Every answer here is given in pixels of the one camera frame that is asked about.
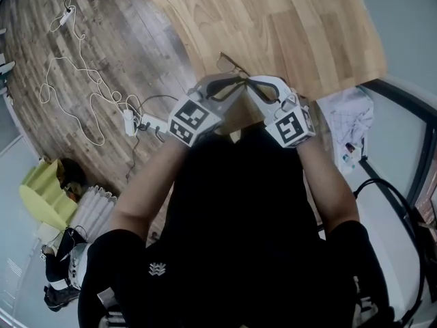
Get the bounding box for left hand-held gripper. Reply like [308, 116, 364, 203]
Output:
[167, 74, 247, 148]

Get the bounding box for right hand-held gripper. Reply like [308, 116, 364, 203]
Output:
[246, 75, 316, 149]

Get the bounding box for black thin-framed eyeglasses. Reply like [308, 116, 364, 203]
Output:
[217, 51, 252, 82]

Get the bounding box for person's right forearm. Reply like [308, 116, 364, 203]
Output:
[295, 141, 361, 234]

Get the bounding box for person's left forearm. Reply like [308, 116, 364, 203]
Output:
[109, 137, 193, 243]

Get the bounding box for wide white power strip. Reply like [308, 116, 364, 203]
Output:
[140, 113, 169, 133]

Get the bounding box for white crumpled cloth pile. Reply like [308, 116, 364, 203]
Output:
[318, 87, 376, 176]

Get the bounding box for long white power adapter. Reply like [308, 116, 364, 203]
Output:
[122, 110, 135, 137]

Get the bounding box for person's black shirt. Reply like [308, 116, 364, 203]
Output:
[77, 122, 396, 328]

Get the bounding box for small white power strip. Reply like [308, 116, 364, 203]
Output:
[58, 7, 76, 27]

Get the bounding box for yellow-green stool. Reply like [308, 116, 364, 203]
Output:
[18, 159, 80, 231]

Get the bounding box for long white cable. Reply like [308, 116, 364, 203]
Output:
[39, 8, 143, 147]

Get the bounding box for thick black cable bundle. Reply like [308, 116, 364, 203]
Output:
[353, 178, 427, 324]

